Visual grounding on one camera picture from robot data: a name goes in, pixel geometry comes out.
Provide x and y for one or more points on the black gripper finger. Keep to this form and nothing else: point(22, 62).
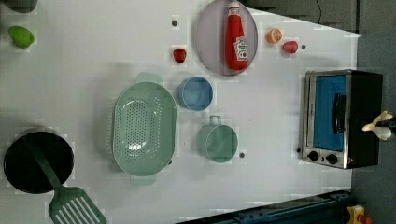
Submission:
point(390, 123)

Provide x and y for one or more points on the peeled plush banana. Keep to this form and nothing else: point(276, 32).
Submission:
point(383, 133)

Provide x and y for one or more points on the black toaster oven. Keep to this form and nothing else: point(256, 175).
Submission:
point(337, 105)

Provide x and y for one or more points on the yellow red emergency button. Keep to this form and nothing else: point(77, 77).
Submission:
point(358, 216)

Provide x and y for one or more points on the large red strawberry toy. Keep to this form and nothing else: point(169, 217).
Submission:
point(290, 47)

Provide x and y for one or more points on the orange slice toy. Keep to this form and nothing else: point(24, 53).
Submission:
point(274, 36)

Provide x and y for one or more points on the red ketchup bottle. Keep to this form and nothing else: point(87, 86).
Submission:
point(236, 48)

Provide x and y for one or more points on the grey round plate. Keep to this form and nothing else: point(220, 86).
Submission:
point(210, 35)

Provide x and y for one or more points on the blue bowl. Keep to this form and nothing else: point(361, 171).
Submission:
point(195, 93)

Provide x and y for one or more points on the small red strawberry toy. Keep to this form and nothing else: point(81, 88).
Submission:
point(179, 55)

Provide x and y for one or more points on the green oval colander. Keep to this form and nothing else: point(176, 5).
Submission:
point(144, 129)

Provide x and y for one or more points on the green spatula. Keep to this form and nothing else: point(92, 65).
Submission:
point(69, 205)

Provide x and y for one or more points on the black pot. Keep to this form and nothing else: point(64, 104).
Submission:
point(24, 173)

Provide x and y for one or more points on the green pear toy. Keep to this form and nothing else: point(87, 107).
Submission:
point(21, 37)

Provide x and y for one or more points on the black cylinder cup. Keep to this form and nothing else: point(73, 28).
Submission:
point(21, 6)

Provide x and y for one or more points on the blue metal frame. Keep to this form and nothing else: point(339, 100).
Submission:
point(327, 208)

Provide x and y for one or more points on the green cup with handle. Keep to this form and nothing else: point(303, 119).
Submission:
point(216, 141)

